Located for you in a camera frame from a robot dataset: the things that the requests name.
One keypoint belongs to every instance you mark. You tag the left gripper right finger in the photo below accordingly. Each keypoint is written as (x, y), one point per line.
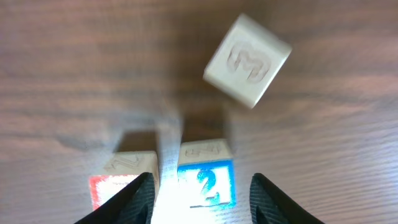
(270, 205)

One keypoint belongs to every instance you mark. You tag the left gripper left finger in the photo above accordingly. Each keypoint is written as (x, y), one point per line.
(133, 204)

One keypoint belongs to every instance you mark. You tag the red letter I block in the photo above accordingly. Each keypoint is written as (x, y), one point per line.
(119, 171)

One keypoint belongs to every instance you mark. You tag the blue number 2 block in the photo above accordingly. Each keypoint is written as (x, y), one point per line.
(205, 174)

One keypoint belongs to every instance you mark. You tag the cream block yellow side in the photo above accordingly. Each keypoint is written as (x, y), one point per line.
(246, 61)

